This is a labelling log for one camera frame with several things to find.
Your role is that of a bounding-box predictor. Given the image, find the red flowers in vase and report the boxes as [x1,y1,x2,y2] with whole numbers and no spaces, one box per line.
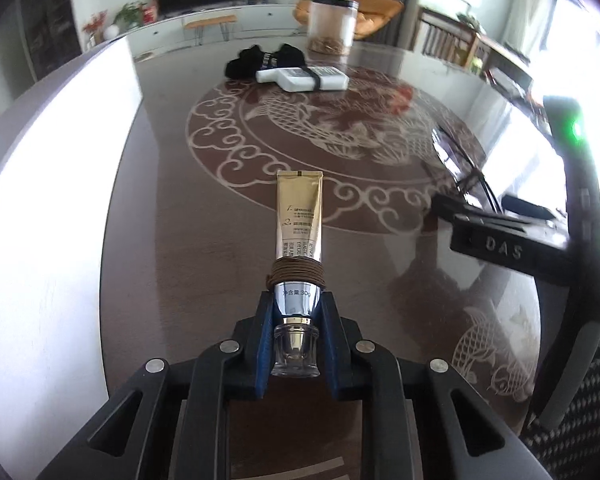
[82,11,107,51]

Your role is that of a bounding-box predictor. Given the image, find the gold cosmetic tube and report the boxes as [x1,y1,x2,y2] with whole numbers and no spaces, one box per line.
[266,170,325,378]

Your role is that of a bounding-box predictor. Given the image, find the small wooden bench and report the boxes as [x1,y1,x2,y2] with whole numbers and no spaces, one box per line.
[183,14,238,46]

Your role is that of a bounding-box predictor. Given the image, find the black display shelf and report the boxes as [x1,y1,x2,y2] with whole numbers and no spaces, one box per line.
[17,0,82,81]

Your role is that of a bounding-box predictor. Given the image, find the orange lounge chair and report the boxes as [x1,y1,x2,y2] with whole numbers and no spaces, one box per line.
[292,0,404,40]

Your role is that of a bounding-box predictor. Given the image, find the white tv cabinet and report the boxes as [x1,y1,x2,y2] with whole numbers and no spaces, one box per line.
[98,3,303,58]

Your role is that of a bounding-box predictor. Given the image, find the large white storage bin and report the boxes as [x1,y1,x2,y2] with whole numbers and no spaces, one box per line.
[0,38,142,479]

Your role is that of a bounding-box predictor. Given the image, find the clear jar with black lid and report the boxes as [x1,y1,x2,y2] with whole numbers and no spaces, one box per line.
[306,0,358,56]

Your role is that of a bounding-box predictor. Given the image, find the wooden dining chair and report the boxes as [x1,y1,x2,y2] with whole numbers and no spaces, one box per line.
[410,6,480,70]

